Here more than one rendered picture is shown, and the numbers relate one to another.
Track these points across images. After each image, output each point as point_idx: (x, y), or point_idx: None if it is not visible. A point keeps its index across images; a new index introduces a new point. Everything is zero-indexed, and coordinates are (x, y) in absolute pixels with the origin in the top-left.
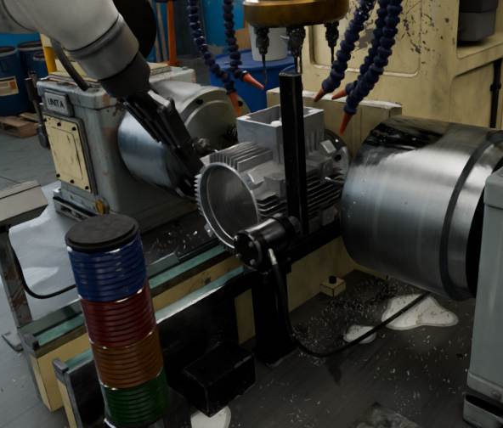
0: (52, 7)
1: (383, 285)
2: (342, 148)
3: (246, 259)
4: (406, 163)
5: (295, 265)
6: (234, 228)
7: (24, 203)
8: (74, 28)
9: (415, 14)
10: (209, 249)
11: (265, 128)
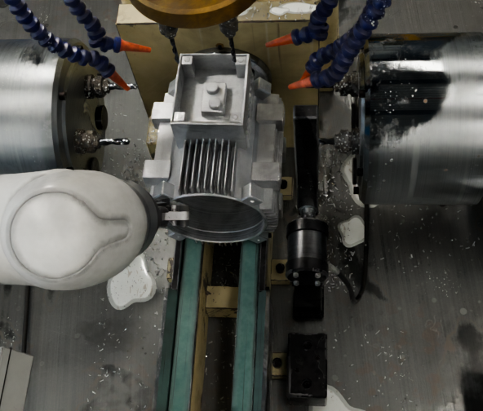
0: (119, 271)
1: (320, 155)
2: (257, 64)
3: (307, 282)
4: (433, 133)
5: None
6: (197, 215)
7: (19, 382)
8: (132, 261)
9: None
10: (182, 250)
11: (224, 127)
